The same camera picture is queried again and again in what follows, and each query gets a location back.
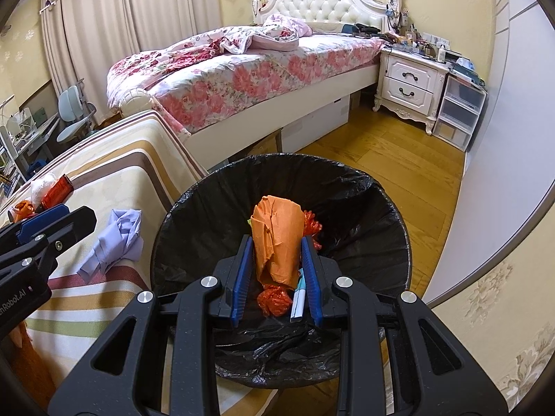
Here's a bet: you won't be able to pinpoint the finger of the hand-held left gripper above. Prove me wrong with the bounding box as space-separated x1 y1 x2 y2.
0 206 97 280
0 205 70 248

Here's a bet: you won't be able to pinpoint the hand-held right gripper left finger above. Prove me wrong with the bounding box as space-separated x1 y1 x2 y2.
50 235 256 416

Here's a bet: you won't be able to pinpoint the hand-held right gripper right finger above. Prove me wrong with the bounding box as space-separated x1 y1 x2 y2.
301 236 509 416

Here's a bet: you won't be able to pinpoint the red crushed can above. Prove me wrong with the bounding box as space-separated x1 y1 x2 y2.
42 174 74 209

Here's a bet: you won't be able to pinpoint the white tissue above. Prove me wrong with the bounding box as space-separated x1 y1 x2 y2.
29 175 57 204

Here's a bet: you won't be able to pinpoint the red-orange plastic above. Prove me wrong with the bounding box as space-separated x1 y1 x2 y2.
257 285 293 318

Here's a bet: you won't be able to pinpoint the lavender paper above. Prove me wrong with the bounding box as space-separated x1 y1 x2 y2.
77 208 145 277

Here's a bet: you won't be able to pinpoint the orange paper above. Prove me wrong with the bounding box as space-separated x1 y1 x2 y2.
250 194 305 287

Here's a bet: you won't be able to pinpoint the black-lined waste bin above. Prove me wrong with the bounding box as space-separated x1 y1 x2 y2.
150 153 412 388

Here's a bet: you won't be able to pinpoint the orange crumpled plastic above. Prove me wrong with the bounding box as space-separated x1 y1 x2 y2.
9 200 37 225

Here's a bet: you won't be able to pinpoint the orange cloth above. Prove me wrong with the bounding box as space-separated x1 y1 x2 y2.
0 325 57 412

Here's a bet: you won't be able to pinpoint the striped tablecloth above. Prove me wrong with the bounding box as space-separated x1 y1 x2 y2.
0 110 278 416

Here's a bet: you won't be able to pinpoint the grey study desk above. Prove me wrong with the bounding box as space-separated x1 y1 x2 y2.
0 95 61 191

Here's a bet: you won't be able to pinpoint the grey swivel chair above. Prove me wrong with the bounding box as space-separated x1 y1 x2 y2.
56 79 98 144

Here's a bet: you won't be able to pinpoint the white under-bed storage box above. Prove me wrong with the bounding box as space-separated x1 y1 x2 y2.
282 94 351 152

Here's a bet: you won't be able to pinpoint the floral quilt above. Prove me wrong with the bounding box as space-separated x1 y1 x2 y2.
106 13 313 113

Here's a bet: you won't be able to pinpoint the beige curtains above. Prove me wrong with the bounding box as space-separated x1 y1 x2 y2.
39 0 226 113

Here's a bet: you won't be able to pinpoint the floral bed sheet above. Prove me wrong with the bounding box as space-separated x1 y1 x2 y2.
147 35 386 133

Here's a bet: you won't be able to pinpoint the white carved nightstand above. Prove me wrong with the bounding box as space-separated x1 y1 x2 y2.
372 47 451 136

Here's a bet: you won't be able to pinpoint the translucent plastic drawer unit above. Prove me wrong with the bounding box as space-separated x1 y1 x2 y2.
433 71 487 152

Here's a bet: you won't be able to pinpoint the dark clothes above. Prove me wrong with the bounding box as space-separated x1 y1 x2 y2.
342 23 382 37

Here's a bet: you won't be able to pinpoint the nightstand clutter of bottles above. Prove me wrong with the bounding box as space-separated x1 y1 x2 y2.
384 21 452 59

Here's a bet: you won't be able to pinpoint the white wardrobe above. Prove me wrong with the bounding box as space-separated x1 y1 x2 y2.
422 0 551 308

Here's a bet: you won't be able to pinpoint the white bed with tufted headboard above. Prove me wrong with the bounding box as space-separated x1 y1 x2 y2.
106 0 402 170

